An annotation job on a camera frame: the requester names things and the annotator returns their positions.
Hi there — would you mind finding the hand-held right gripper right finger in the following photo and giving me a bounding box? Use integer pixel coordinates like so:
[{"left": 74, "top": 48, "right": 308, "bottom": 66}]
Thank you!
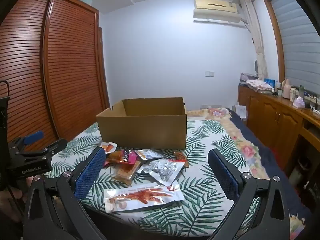
[{"left": 208, "top": 148, "right": 292, "bottom": 240}]

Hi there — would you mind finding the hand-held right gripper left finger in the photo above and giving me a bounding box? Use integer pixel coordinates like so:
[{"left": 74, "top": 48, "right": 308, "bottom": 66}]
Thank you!
[{"left": 24, "top": 146, "right": 108, "bottom": 240}]

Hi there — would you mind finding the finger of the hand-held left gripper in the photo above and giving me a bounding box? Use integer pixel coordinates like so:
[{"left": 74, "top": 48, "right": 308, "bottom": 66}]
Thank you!
[
  {"left": 15, "top": 139, "right": 67, "bottom": 165},
  {"left": 9, "top": 131, "right": 43, "bottom": 153}
]

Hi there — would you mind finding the dark red snack packet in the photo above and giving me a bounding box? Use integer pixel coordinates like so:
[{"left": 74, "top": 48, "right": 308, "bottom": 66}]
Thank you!
[{"left": 104, "top": 150, "right": 130, "bottom": 167}]

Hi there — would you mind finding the small chicken feet snack packet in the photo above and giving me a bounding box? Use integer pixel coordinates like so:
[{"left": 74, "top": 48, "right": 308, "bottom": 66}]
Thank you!
[{"left": 100, "top": 142, "right": 118, "bottom": 153}]

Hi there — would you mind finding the orange snack packet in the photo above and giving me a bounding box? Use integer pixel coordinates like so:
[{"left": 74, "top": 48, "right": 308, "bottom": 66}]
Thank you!
[{"left": 110, "top": 161, "right": 143, "bottom": 186}]

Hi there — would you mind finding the pink snack packet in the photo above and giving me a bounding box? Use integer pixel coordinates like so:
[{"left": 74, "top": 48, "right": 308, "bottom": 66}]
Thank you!
[{"left": 124, "top": 150, "right": 138, "bottom": 165}]

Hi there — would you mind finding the brown snack packet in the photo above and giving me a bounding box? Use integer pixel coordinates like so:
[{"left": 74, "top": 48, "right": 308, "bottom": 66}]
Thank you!
[{"left": 174, "top": 151, "right": 190, "bottom": 168}]

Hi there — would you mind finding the large chicken feet snack packet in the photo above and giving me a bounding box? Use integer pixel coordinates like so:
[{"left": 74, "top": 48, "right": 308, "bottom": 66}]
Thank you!
[{"left": 103, "top": 180, "right": 185, "bottom": 213}]

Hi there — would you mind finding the large silver snack packet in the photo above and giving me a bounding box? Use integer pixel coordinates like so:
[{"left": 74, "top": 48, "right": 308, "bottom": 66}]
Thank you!
[{"left": 137, "top": 158, "right": 186, "bottom": 187}]

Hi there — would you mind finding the small silver snack packet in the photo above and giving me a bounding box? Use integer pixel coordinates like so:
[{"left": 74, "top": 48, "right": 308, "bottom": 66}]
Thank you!
[{"left": 135, "top": 149, "right": 165, "bottom": 160}]

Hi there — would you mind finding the brown cardboard box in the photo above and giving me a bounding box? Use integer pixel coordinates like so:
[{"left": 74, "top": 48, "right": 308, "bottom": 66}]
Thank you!
[{"left": 96, "top": 97, "right": 187, "bottom": 150}]

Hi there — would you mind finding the person's left hand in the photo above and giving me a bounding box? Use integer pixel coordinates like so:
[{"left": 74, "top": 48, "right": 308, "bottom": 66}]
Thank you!
[{"left": 0, "top": 177, "right": 34, "bottom": 223}]

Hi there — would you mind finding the floral blanket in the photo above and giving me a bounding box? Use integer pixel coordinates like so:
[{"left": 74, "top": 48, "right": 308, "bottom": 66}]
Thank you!
[{"left": 187, "top": 107, "right": 308, "bottom": 230}]

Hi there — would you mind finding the leaf print bedsheet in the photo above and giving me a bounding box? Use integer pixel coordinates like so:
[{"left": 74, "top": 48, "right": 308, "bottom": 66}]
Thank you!
[{"left": 50, "top": 119, "right": 265, "bottom": 238}]

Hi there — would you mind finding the dark blue quilt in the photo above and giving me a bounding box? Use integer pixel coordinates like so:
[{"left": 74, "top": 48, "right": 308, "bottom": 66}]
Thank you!
[{"left": 225, "top": 107, "right": 313, "bottom": 214}]

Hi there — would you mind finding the white paper box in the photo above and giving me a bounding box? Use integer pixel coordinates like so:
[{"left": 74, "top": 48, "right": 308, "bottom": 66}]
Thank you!
[{"left": 232, "top": 105, "right": 247, "bottom": 119}]

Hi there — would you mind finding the wooden louvered wardrobe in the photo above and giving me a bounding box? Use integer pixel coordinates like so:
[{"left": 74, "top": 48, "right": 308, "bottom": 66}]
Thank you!
[{"left": 0, "top": 0, "right": 110, "bottom": 152}]

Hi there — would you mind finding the wooden cabinet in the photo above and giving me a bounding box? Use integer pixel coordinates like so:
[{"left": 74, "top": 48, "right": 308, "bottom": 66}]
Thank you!
[{"left": 237, "top": 84, "right": 320, "bottom": 180}]

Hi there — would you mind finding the folded floral cloth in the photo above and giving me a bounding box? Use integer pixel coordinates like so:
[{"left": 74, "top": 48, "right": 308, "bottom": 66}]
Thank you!
[{"left": 246, "top": 79, "right": 273, "bottom": 91}]

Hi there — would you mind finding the purple cloth bundle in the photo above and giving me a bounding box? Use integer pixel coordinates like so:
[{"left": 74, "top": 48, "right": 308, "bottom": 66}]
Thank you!
[{"left": 240, "top": 73, "right": 258, "bottom": 82}]

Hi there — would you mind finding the purple tissue pack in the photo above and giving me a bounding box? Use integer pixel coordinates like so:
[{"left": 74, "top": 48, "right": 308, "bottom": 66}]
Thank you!
[{"left": 293, "top": 96, "right": 306, "bottom": 109}]

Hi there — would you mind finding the pink kettle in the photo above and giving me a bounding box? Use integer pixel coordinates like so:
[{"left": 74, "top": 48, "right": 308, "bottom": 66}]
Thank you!
[{"left": 281, "top": 79, "right": 292, "bottom": 101}]

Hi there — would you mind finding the white power strip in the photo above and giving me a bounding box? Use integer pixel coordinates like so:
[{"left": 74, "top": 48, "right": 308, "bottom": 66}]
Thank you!
[{"left": 304, "top": 94, "right": 320, "bottom": 106}]

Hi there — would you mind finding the cream curtain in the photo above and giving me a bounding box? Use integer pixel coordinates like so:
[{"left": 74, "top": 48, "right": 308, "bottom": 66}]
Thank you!
[{"left": 240, "top": 0, "right": 269, "bottom": 82}]

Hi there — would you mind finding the grey window blind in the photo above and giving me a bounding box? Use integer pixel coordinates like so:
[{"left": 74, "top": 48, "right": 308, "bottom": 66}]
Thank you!
[{"left": 265, "top": 0, "right": 320, "bottom": 98}]

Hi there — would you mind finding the black cable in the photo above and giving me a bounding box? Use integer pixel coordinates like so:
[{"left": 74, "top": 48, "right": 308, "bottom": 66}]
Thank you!
[{"left": 0, "top": 80, "right": 11, "bottom": 98}]

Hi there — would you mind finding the wooden window frame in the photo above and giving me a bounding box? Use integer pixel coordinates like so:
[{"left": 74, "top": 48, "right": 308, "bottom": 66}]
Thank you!
[{"left": 261, "top": 0, "right": 287, "bottom": 82}]

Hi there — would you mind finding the wall air conditioner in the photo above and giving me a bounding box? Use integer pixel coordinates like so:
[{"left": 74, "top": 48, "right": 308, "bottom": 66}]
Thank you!
[{"left": 192, "top": 0, "right": 247, "bottom": 27}]

